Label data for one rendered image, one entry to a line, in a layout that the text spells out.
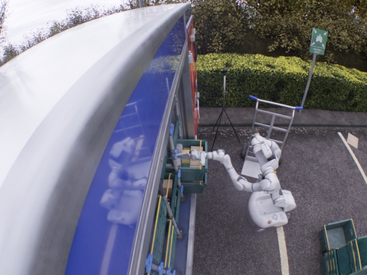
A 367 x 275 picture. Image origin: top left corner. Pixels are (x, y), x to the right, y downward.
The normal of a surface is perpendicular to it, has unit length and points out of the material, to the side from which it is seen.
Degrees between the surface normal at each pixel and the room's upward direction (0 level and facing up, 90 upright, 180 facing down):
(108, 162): 90
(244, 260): 0
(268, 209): 0
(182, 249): 0
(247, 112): 8
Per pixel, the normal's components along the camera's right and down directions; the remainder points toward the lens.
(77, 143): 0.88, -0.28
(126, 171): 0.99, -0.01
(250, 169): -0.09, -0.73
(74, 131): 0.73, -0.43
